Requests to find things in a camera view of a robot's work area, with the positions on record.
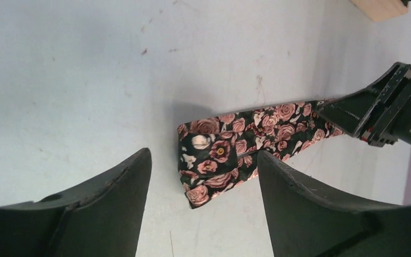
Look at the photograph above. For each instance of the rose patterned necktie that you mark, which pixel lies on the rose patterned necktie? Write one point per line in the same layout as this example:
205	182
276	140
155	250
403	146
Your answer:
217	154

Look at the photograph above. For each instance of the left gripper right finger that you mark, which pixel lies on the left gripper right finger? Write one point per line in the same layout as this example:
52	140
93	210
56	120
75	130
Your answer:
307	217

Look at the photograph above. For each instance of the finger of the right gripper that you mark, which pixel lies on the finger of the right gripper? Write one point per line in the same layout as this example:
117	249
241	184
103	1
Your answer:
367	113

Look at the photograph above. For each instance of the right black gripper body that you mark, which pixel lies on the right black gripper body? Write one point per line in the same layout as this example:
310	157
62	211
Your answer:
407	120

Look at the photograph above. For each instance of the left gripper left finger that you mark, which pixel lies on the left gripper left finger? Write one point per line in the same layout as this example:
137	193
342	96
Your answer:
101	216

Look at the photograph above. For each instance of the wooden tray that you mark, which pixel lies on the wooden tray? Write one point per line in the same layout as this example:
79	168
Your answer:
381	10

